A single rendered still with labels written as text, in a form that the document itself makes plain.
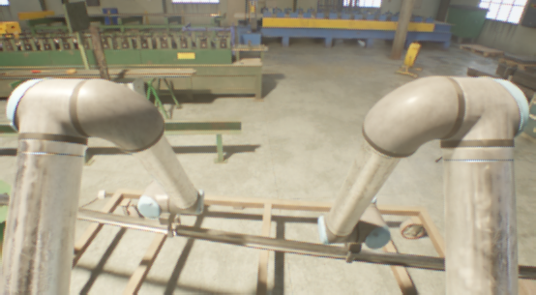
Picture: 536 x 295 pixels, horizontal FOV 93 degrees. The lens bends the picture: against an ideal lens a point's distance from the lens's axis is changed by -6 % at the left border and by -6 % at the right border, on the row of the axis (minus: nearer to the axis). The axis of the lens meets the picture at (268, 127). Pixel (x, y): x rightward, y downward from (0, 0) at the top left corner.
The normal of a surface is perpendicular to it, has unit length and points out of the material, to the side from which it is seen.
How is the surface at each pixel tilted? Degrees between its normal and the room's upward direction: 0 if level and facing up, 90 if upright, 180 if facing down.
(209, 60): 90
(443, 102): 58
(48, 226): 66
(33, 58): 90
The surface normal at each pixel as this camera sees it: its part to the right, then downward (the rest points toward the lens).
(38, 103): 0.01, -0.18
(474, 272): -0.73, -0.06
